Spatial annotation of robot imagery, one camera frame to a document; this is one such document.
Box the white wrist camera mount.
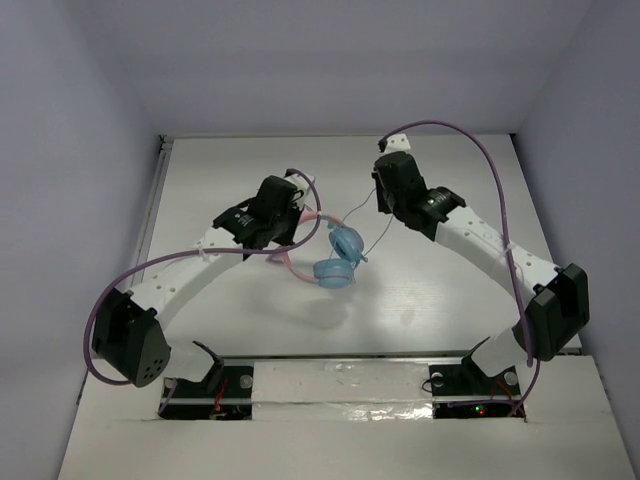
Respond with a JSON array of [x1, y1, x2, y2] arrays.
[[284, 169, 315, 210], [378, 133, 411, 154]]

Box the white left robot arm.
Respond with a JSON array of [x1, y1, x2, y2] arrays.
[[83, 169, 318, 394]]

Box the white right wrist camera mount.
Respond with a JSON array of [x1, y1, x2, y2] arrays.
[[378, 133, 411, 154]]

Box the pink blue cat-ear headphones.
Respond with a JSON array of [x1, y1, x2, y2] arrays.
[[266, 209, 367, 290]]

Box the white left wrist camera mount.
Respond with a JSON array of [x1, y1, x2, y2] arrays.
[[284, 169, 315, 210]]

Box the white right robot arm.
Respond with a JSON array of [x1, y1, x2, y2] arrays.
[[372, 151, 590, 393]]

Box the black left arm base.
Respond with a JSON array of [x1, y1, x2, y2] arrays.
[[157, 341, 254, 421]]

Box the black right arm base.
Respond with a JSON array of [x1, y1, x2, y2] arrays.
[[421, 340, 525, 419]]

